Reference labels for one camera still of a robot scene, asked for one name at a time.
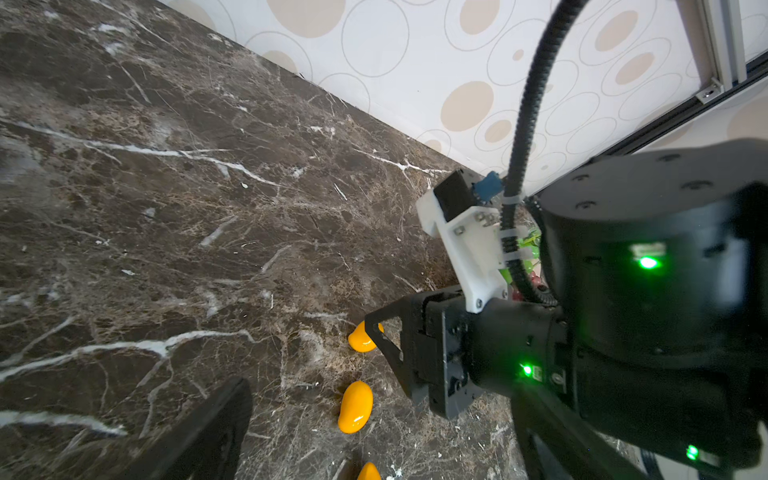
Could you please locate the green grape bunch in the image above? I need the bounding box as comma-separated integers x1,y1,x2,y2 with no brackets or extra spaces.
498,227,541,286

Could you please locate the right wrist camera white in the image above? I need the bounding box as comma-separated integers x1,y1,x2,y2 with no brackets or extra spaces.
416,169,530,313

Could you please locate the small yellow lemon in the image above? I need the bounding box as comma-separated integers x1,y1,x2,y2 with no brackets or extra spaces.
338,381,374,434
348,321,376,353
357,462,381,480

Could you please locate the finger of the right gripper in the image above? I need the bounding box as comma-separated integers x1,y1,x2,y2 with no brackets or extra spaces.
364,296,420,396

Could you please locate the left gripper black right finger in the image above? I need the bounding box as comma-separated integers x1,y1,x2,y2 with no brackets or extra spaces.
511,383,645,479

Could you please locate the small yellow lemon front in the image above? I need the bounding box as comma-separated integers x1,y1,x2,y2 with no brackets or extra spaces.
357,462,381,480

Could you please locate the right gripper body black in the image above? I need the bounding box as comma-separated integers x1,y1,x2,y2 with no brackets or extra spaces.
398,286,480,419

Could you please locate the black frame post right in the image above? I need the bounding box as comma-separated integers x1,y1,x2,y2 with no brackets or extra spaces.
588,53,767,163

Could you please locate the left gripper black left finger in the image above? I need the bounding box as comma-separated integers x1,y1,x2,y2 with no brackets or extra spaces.
117,377,253,479

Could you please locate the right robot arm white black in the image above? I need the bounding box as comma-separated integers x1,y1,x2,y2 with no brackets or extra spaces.
364,1,767,479

